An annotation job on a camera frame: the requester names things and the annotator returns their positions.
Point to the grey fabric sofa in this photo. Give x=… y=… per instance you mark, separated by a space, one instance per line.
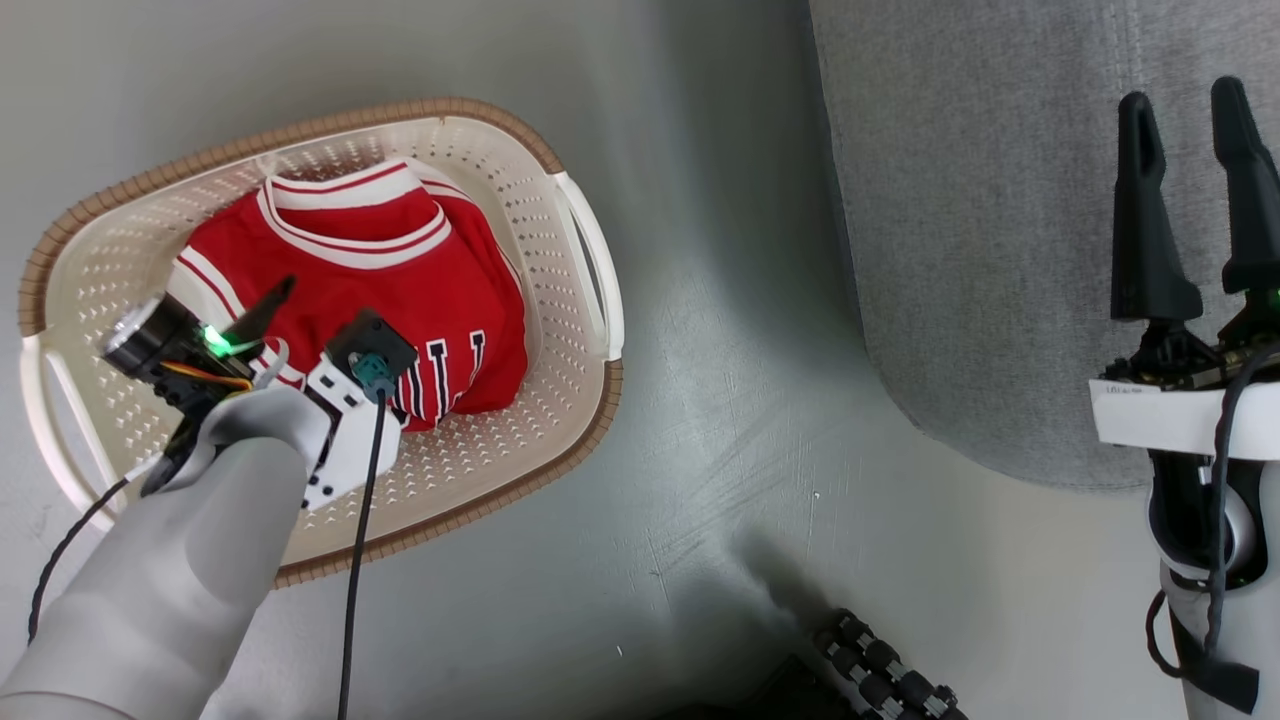
x=1000 y=200

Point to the white plastic laundry basket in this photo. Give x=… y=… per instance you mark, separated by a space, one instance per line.
x=500 y=430

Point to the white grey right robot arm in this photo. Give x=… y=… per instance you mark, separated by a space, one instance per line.
x=1262 y=640

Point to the red Bulls jersey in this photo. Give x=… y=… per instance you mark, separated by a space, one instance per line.
x=400 y=280

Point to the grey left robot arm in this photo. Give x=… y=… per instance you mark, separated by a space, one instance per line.
x=150 y=580

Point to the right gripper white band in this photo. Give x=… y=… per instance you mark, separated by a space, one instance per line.
x=1170 y=415

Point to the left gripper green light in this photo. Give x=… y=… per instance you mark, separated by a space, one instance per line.
x=170 y=345

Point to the black roller wheel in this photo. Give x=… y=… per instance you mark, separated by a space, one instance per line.
x=880 y=665

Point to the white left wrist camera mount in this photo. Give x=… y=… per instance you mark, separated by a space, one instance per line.
x=345 y=440

